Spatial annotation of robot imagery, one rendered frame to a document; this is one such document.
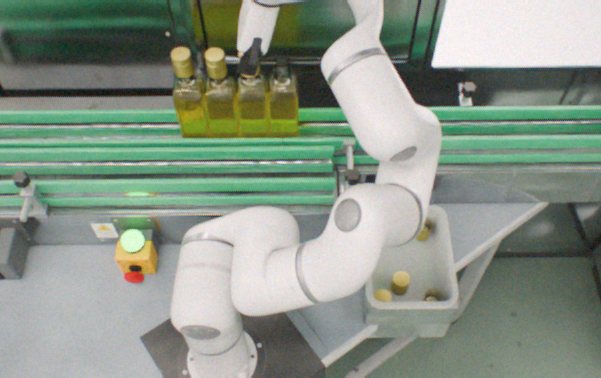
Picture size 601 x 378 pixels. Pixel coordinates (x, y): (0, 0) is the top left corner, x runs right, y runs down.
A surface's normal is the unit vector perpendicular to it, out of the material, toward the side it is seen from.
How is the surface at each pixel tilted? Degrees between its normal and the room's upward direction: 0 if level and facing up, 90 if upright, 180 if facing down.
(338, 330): 0
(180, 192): 90
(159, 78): 90
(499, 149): 90
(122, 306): 0
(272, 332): 1
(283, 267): 34
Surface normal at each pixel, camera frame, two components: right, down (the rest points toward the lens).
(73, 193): 0.01, 0.84
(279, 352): 0.00, -0.55
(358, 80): -0.38, -0.11
